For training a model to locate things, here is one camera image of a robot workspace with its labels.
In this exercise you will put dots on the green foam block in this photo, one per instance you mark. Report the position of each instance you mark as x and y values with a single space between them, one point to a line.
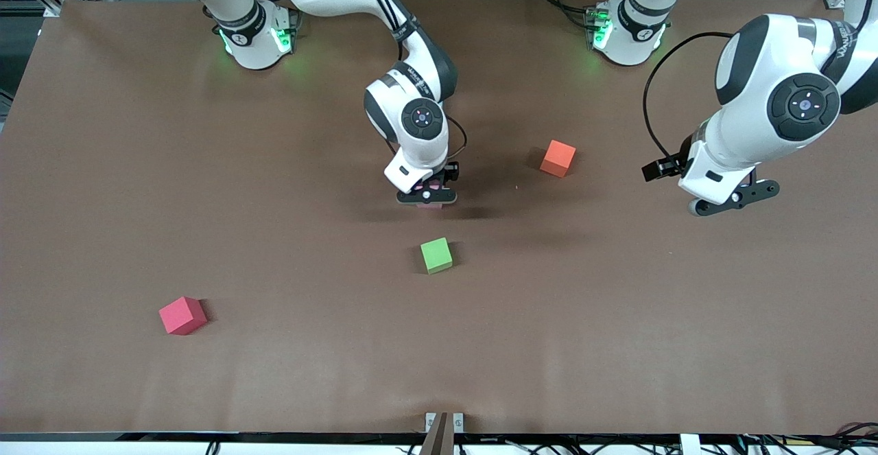
435 254

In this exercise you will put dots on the orange foam block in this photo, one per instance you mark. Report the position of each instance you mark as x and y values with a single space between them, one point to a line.
559 156

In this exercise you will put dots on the red foam block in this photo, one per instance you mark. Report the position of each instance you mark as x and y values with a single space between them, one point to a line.
182 314

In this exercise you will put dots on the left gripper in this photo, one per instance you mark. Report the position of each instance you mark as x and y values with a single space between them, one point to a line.
663 168

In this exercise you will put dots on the large paper table cover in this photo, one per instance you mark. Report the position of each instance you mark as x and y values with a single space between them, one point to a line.
309 345

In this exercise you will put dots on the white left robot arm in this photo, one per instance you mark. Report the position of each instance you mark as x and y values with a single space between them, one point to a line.
754 64

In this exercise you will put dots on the metal table edge bracket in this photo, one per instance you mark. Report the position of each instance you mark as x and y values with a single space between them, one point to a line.
429 421

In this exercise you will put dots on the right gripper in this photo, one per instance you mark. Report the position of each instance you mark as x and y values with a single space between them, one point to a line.
449 171

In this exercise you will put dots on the pink foam block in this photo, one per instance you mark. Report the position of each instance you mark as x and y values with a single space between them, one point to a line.
417 186

